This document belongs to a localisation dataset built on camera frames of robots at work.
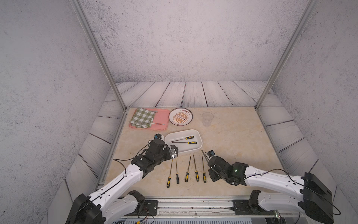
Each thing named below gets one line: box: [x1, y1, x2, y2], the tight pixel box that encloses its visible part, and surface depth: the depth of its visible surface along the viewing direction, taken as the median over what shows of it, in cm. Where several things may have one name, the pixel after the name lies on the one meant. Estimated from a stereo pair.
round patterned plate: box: [168, 107, 193, 126], surface depth 117 cm
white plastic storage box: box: [164, 129, 203, 154], surface depth 101 cm
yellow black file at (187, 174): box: [185, 155, 192, 183], surface depth 84 cm
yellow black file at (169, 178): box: [166, 159, 173, 189], surface depth 84 cm
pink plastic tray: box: [129, 107, 170, 131], surface depth 115 cm
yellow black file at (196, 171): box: [192, 154, 200, 182], surface depth 86 cm
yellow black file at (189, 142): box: [171, 141, 198, 145], surface depth 101 cm
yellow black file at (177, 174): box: [175, 157, 180, 185], surface depth 84 cm
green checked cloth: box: [129, 107, 159, 129], surface depth 114 cm
